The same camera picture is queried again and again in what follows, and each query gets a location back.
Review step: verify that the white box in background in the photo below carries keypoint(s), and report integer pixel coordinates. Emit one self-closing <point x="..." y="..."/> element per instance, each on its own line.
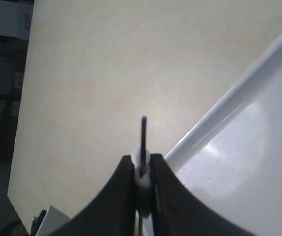
<point x="15" y="19"/>

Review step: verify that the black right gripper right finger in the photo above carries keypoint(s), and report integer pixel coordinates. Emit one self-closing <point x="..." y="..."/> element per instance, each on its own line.
<point x="176" y="212"/>

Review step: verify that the white plastic tray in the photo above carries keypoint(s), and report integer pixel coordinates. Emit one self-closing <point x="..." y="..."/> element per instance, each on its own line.
<point x="231" y="159"/>

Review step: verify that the thin metal skewer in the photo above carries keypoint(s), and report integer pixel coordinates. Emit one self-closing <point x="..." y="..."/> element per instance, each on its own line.
<point x="142" y="172"/>

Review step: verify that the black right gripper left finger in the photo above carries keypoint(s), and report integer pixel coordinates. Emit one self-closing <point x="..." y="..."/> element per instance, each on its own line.
<point x="112" y="211"/>

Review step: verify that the white foam piece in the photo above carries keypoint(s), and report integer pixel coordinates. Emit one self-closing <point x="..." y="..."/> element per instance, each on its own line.
<point x="135" y="156"/>

